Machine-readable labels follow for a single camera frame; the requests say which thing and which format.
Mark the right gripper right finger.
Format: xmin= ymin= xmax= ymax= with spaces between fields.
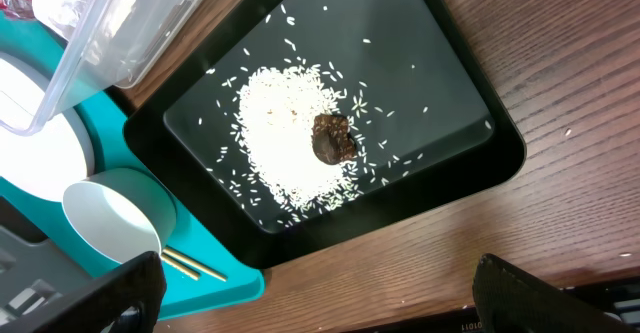
xmin=472 ymin=254 xmax=635 ymax=333

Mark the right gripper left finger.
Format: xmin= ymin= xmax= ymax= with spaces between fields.
xmin=1 ymin=251 xmax=167 ymax=333

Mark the grey ceramic bowl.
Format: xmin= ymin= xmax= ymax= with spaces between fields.
xmin=62 ymin=168 xmax=177 ymax=264

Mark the brown food scrap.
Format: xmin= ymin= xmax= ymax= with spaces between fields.
xmin=312 ymin=114 xmax=356 ymax=166

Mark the pile of white rice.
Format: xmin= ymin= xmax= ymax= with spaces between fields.
xmin=197 ymin=2 xmax=494 ymax=227

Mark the white napkin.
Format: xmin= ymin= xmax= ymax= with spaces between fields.
xmin=32 ymin=0 xmax=139 ymax=41

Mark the black waste tray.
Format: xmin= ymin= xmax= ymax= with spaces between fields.
xmin=124 ymin=0 xmax=526 ymax=269

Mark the left wooden chopstick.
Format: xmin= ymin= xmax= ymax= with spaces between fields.
xmin=160 ymin=253 xmax=200 ymax=281

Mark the wooden chopstick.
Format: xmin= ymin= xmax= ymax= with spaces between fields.
xmin=162 ymin=246 xmax=228 ymax=282
xmin=160 ymin=253 xmax=200 ymax=281

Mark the right wooden chopstick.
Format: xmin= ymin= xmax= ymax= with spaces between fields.
xmin=162 ymin=246 xmax=228 ymax=282

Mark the teal serving tray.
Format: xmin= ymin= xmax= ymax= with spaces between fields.
xmin=1 ymin=17 xmax=265 ymax=320

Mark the grey plastic dish rack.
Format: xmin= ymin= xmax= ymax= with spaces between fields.
xmin=1 ymin=199 xmax=91 ymax=325

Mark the large white plate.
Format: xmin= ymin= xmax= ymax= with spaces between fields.
xmin=0 ymin=51 xmax=96 ymax=203

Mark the clear plastic bin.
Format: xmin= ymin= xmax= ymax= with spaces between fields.
xmin=1 ymin=0 xmax=201 ymax=136

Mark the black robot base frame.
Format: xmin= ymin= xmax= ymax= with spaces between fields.
xmin=358 ymin=276 xmax=639 ymax=333

